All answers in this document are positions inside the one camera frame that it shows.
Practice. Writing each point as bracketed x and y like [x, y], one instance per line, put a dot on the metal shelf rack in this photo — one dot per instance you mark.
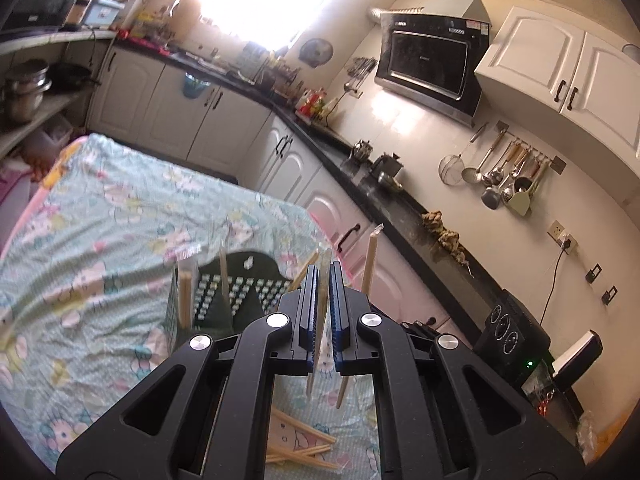
[30, 40]

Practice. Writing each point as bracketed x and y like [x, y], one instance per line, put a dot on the black kitchen countertop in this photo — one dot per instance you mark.
[400, 215]

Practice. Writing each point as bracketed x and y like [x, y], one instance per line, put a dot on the bunch of chopsticks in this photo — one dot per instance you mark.
[371, 265]

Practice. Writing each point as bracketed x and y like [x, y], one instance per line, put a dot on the cartoon printed tablecloth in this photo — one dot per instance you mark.
[100, 240]

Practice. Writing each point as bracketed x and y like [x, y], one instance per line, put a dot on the black wok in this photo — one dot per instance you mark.
[72, 77]

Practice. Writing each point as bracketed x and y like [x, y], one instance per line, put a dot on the bamboo chopstick pair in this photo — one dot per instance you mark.
[325, 275]

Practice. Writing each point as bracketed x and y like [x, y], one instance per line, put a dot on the black appliance with dials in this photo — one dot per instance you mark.
[505, 330]

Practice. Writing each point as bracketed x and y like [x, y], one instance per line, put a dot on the green plastic utensil basket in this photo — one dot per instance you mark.
[225, 312]

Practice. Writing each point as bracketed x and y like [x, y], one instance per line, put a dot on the white wall cabinet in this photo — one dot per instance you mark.
[535, 60]

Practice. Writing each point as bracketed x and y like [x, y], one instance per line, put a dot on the blue hanging bin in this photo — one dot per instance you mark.
[194, 85]

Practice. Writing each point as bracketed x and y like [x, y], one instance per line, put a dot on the large grey ladle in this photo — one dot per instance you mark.
[491, 197]

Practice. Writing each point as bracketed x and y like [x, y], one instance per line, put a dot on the metal utensil rail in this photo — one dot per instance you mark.
[557, 161]

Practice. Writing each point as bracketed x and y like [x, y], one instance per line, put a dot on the dark hanging kitchen tools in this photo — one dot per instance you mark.
[360, 67]

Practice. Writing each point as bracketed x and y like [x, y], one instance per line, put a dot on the steel spoon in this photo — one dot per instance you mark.
[493, 176]

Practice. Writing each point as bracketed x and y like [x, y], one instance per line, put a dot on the brown knobby roots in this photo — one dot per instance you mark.
[445, 235]

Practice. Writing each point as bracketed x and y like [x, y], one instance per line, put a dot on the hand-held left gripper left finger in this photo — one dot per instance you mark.
[314, 320]

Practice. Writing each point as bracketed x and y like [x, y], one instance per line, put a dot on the white and black device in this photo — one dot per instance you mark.
[580, 357]

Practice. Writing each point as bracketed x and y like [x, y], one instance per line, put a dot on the pale blue countertop organizer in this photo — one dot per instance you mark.
[252, 55]

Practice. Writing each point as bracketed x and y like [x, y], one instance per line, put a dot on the wall outlet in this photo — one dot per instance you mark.
[562, 235]

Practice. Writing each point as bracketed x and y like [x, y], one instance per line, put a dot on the wooden cutting board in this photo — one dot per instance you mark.
[187, 7]

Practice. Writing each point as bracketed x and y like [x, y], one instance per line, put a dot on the steel ladle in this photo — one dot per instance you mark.
[471, 175]

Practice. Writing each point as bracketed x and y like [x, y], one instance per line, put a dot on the blender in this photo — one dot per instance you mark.
[82, 2]

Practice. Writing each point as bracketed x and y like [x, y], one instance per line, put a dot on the small wall fan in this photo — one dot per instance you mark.
[316, 52]

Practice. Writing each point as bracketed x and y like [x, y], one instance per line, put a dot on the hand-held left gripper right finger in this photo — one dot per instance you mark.
[336, 320]

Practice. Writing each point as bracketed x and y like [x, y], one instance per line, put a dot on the green spatula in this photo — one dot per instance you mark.
[520, 205]

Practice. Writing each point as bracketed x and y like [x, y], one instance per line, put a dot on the black range hood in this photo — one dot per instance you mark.
[425, 60]

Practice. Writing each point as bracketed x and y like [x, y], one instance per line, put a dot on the condiment bottles group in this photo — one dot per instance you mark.
[312, 102]

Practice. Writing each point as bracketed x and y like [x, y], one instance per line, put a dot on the stacked steel pots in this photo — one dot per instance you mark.
[25, 90]

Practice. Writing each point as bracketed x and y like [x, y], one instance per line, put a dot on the blue plastic box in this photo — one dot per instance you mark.
[102, 10]

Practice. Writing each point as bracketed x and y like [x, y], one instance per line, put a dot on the steel teapot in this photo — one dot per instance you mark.
[361, 150]

